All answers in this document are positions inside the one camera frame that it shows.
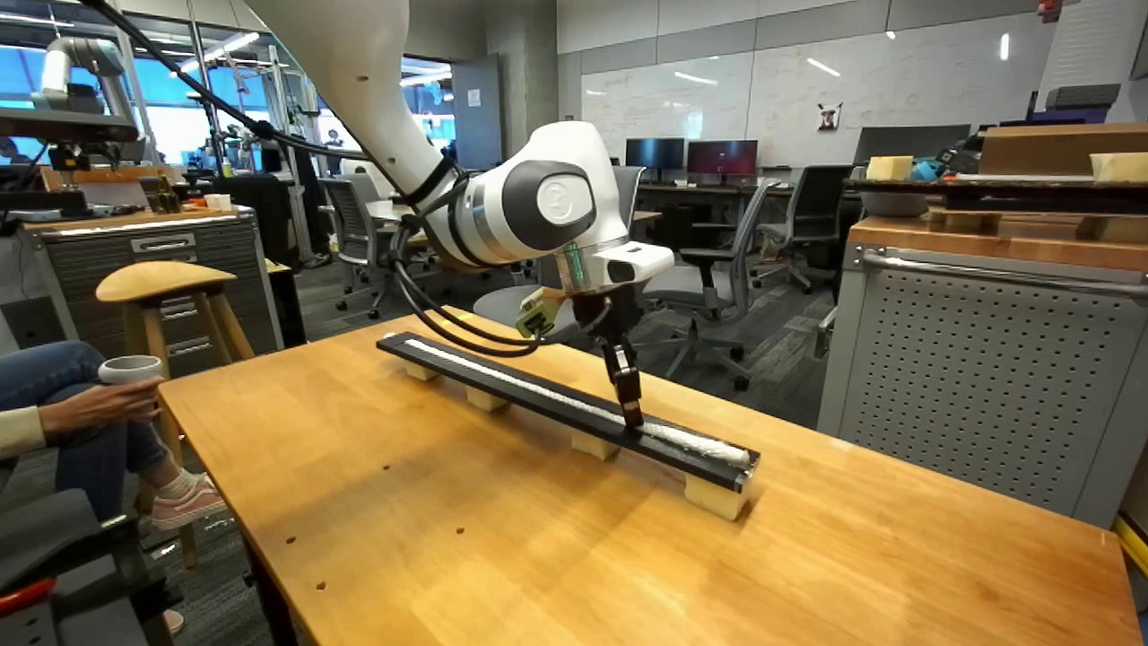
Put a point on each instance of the brown wooden box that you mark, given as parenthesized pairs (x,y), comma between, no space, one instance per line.
(1063,149)

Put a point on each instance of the small wall poster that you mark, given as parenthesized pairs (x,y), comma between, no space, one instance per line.
(829,116)

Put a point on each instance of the wooden support block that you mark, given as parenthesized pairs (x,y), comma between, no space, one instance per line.
(416,370)
(719,496)
(485,399)
(593,448)

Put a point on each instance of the bystander hand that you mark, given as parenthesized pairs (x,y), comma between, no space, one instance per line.
(95,412)

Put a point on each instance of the pale sneaker shoe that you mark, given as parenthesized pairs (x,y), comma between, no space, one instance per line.
(186,509)

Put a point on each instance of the grey metal tool cabinet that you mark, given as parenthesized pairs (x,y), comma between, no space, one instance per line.
(993,370)

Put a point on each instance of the yellow edge strip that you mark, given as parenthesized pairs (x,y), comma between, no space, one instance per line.
(1134,542)

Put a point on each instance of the pale foam block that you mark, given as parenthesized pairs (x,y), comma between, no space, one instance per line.
(1121,168)
(892,171)

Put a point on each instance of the seated person in blue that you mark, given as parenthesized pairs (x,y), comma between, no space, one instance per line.
(47,370)

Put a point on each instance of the light sleeved forearm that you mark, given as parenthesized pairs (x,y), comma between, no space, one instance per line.
(21,433)

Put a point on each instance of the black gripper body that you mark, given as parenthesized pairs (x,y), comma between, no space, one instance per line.
(604,314)

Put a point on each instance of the black equipment pile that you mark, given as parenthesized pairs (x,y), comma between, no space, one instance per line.
(1078,104)

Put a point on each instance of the blue tool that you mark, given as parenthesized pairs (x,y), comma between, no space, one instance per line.
(929,168)

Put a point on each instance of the dark office chair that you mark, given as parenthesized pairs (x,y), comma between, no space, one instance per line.
(353,235)

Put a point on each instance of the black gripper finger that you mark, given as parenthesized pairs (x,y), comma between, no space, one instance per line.
(633,389)
(617,378)

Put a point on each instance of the paper cup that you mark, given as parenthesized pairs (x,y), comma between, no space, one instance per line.
(131,366)

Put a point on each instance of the black office chair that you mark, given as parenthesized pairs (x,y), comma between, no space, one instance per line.
(821,218)

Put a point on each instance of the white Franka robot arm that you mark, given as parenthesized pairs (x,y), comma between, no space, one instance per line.
(360,75)

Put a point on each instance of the white cylindrical lamp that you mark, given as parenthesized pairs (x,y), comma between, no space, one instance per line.
(55,75)

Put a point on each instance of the grey drawer cabinet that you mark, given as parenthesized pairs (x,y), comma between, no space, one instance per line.
(146,244)

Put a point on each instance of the long black grooved rail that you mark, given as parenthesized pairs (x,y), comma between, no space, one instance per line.
(577,413)

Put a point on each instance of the dark computer monitor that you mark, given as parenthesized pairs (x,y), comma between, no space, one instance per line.
(657,159)
(721,159)

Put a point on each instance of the wooden stool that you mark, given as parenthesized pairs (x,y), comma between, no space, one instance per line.
(166,290)

